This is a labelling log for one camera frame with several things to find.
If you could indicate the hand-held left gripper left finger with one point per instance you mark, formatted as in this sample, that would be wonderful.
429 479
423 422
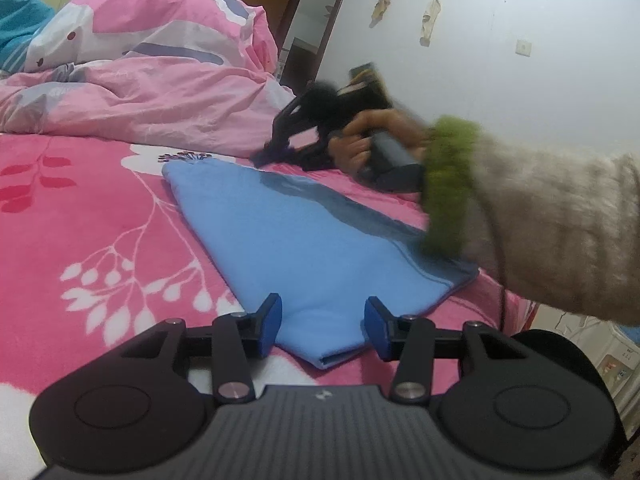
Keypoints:
270 322

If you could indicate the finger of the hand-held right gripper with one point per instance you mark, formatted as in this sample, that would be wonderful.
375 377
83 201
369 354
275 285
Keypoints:
285 115
315 157

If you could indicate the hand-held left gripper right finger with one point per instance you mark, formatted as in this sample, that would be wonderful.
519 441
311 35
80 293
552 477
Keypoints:
375 327

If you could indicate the light blue shirt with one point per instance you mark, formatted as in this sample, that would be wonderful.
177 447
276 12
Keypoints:
300 250

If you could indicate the person's right hand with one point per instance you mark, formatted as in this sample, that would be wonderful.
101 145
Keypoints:
350 152

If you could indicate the pink and grey patterned duvet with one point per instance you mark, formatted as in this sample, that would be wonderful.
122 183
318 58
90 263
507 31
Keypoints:
150 90

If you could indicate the beige hanging cloth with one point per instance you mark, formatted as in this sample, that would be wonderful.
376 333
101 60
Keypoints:
430 22
381 10

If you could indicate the pink floral bed sheet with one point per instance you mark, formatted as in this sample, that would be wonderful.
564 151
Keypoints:
100 220

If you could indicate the teal striped cloth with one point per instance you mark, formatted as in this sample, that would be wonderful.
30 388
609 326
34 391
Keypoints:
20 25

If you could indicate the dark brown door frame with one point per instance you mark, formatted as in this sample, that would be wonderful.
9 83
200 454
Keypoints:
345 20

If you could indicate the white wall socket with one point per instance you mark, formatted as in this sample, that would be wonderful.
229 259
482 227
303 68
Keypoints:
523 47

